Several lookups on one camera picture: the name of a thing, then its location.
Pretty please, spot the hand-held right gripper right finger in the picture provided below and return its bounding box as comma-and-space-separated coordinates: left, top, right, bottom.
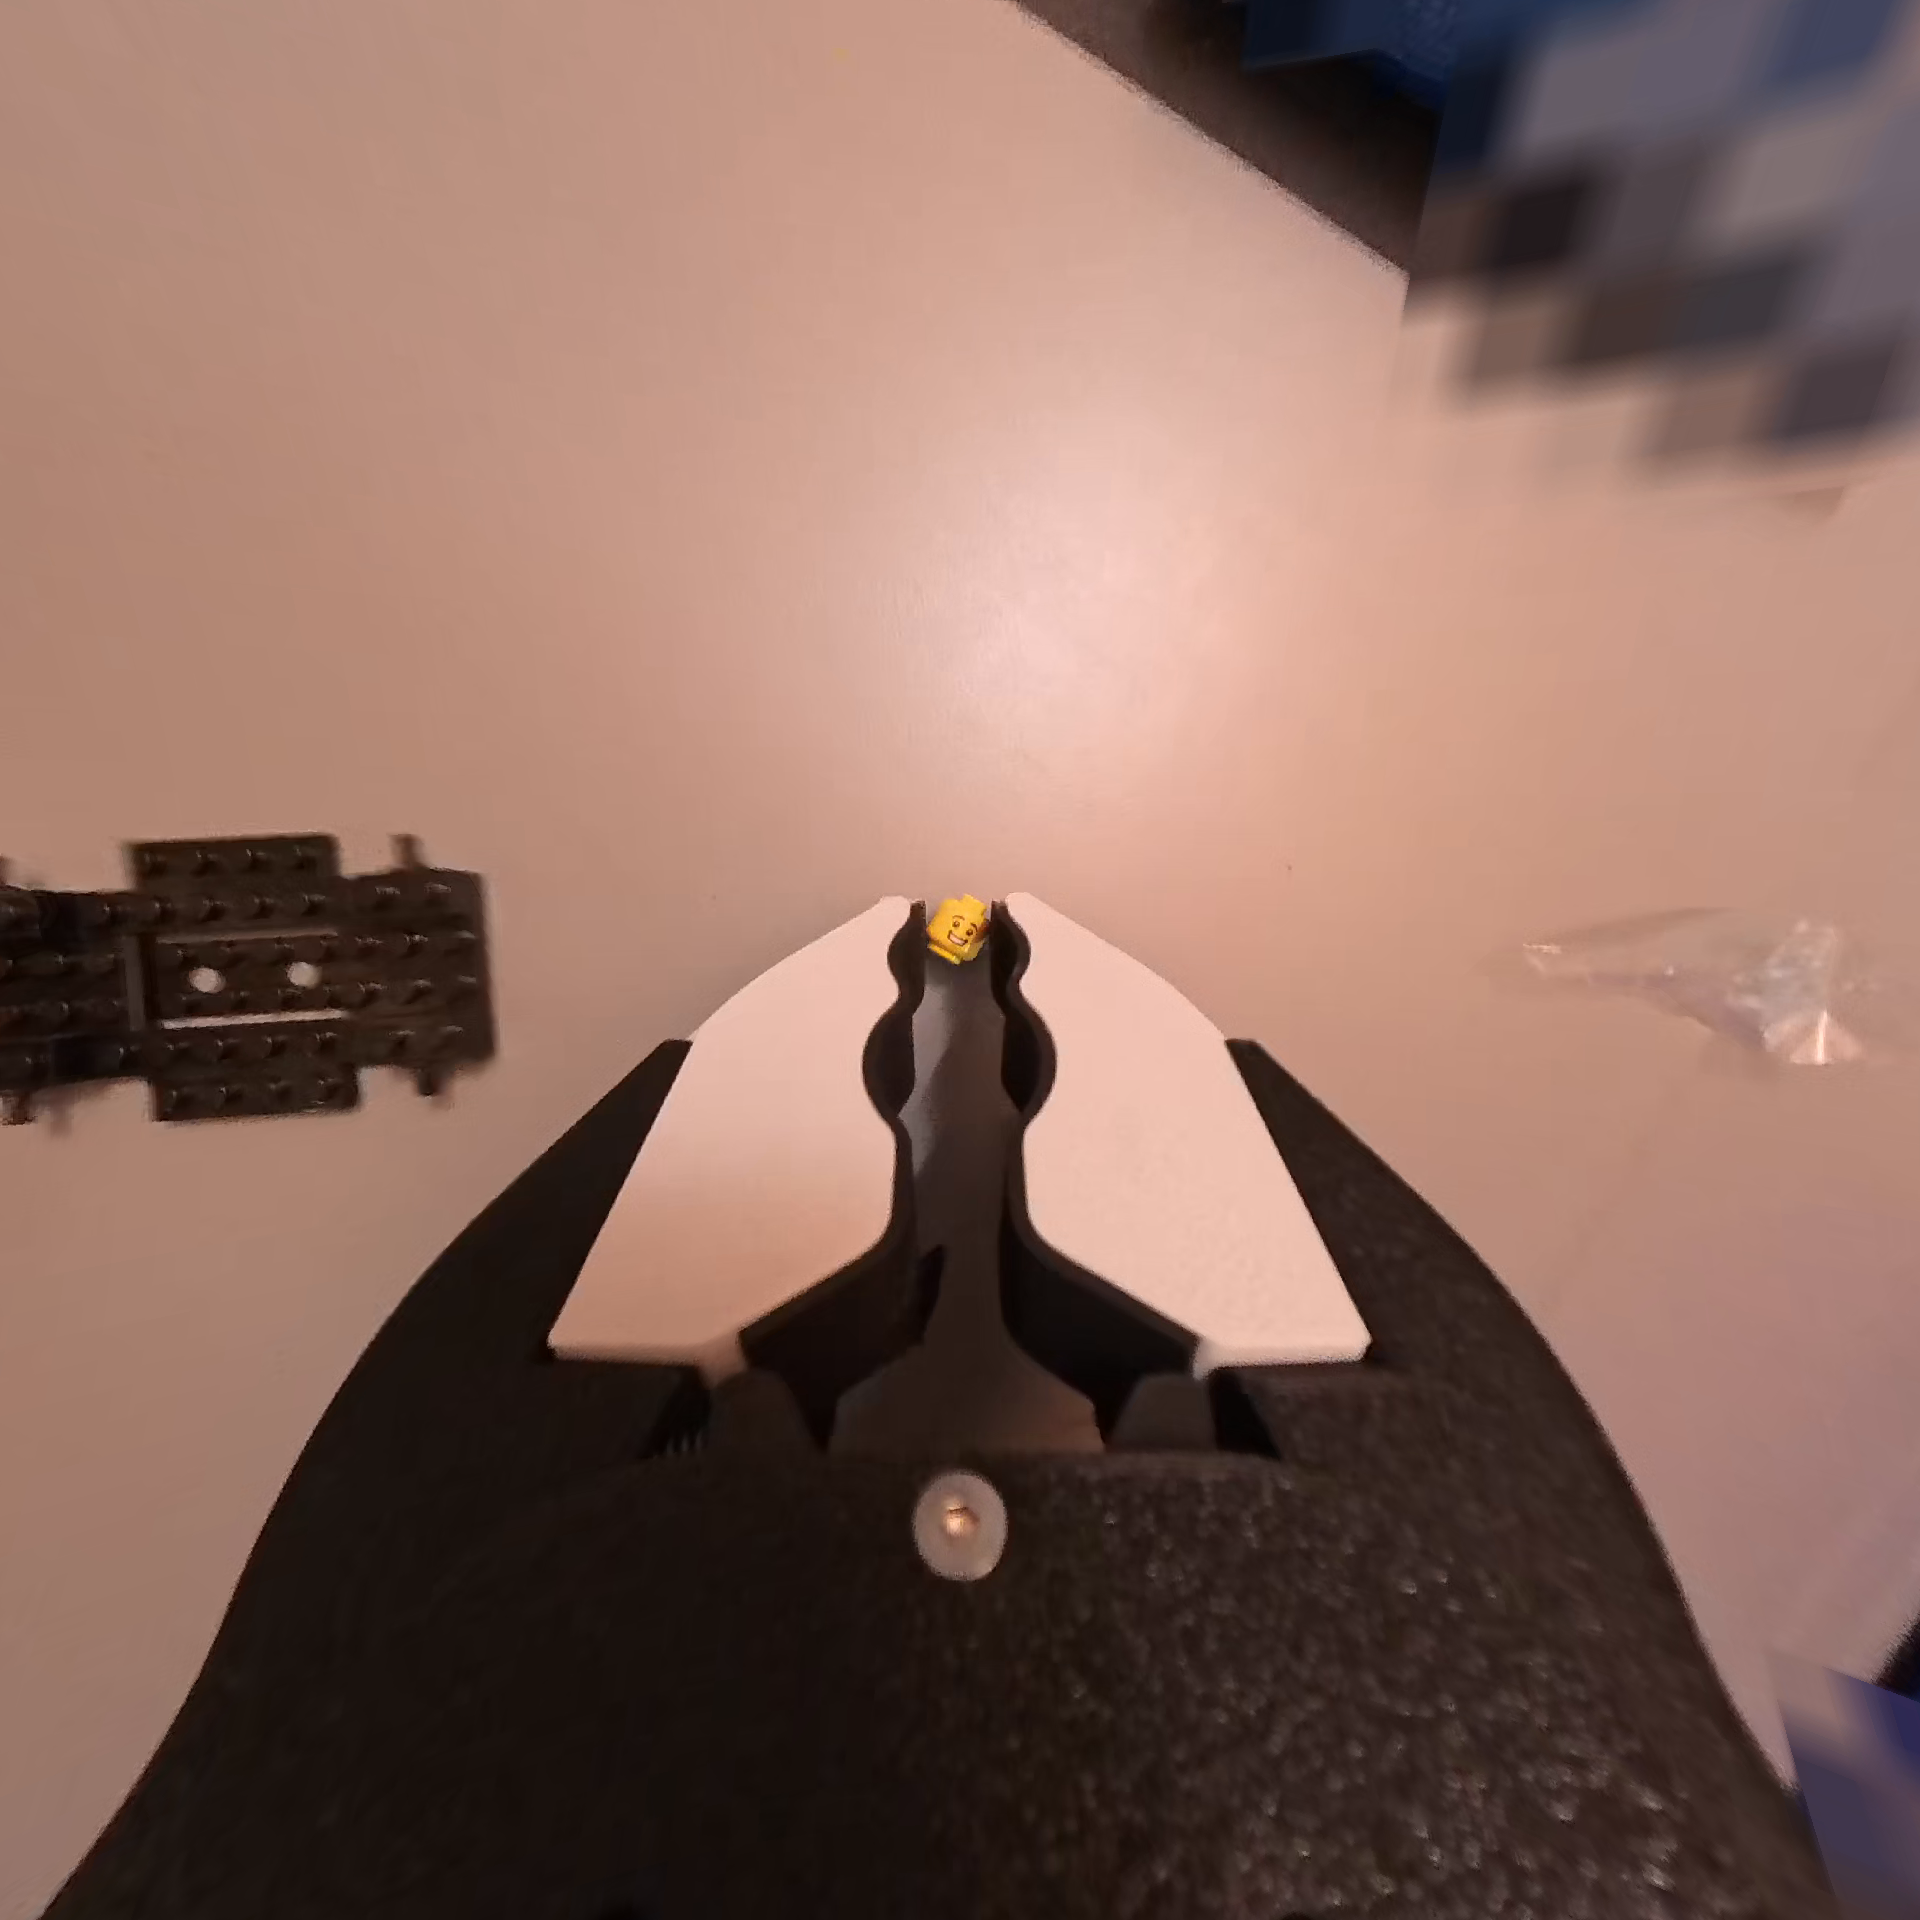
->
996, 891, 1372, 1370

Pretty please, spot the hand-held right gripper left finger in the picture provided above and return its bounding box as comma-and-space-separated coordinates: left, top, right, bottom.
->
548, 894, 931, 1373

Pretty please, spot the black lego chassis piece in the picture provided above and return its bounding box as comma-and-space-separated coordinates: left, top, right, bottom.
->
0, 832, 501, 1129

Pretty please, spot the small clear plastic bag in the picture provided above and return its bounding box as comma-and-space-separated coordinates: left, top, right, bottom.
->
1523, 907, 1873, 1069

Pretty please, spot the blue plastic bin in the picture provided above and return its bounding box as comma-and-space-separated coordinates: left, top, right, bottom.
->
1792, 1657, 1920, 1920

